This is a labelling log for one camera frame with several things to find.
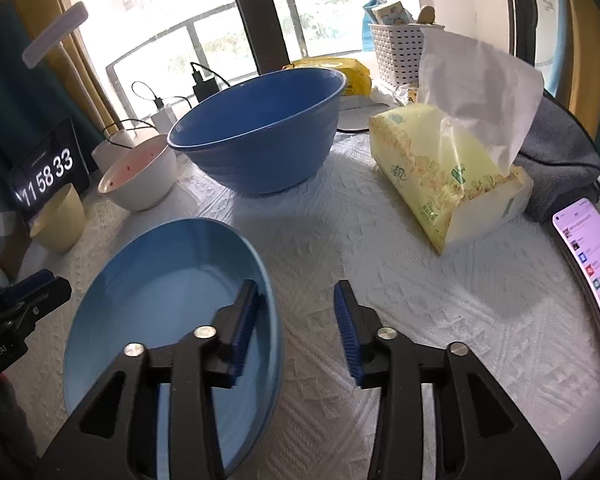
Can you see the white desk lamp base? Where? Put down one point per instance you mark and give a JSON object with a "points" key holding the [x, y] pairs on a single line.
{"points": [[111, 149]]}

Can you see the white textured table cloth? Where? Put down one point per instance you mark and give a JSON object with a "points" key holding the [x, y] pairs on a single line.
{"points": [[510, 297]]}

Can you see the black charger block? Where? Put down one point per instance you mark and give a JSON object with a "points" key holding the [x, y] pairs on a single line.
{"points": [[203, 87]]}

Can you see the large blue bowl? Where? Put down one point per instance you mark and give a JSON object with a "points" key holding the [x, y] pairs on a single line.
{"points": [[266, 134]]}

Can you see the white charger plug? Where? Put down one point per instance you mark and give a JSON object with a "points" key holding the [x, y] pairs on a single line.
{"points": [[164, 118]]}

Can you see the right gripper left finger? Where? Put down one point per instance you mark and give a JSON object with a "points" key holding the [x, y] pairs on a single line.
{"points": [[112, 433]]}

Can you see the white pink strawberry bowl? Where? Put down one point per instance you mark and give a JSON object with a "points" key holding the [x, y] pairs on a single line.
{"points": [[141, 178]]}

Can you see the yellow duck wet wipes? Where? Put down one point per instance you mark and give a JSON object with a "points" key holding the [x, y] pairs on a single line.
{"points": [[359, 81]]}

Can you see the tablet showing clock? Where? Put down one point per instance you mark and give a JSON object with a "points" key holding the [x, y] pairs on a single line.
{"points": [[55, 161]]}

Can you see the white lamp head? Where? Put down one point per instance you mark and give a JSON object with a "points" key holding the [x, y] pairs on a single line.
{"points": [[62, 26]]}

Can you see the yellow bowl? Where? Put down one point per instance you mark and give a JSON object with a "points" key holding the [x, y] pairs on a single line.
{"points": [[61, 221]]}

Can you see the smartphone with lit screen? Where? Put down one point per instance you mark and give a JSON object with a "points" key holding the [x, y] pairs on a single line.
{"points": [[576, 229]]}

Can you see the yellow tissue pack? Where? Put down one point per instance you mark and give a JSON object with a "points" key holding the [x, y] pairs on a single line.
{"points": [[450, 154]]}

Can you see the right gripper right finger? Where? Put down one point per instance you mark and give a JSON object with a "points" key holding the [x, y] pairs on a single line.
{"points": [[480, 432]]}

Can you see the grey folded cloth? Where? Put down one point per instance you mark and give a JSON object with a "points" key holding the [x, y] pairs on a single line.
{"points": [[560, 158]]}

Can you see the smaller blue plate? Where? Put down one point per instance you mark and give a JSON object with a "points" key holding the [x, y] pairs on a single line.
{"points": [[161, 286]]}

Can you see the teal curtain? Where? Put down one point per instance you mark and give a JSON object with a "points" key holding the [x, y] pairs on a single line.
{"points": [[32, 102]]}

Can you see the white perforated basket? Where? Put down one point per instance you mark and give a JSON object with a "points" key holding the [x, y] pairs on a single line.
{"points": [[398, 50]]}

